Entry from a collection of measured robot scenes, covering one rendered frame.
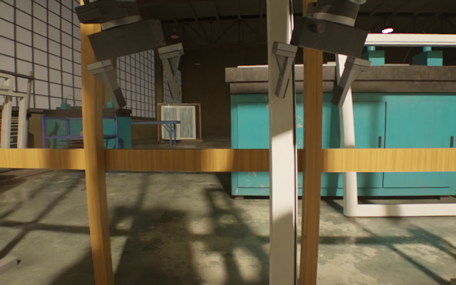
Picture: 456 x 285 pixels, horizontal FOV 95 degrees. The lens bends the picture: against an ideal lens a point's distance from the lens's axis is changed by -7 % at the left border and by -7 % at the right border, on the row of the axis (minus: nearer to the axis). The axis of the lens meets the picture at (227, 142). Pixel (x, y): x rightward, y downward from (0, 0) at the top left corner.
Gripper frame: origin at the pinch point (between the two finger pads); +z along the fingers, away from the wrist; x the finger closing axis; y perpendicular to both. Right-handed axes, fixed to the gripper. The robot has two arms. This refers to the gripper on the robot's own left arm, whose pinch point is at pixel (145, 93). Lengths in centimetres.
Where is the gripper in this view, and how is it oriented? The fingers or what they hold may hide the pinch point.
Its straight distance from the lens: 51.5
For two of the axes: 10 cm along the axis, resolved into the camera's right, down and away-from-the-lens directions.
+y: 1.1, -4.6, 8.8
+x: -9.8, 1.1, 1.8
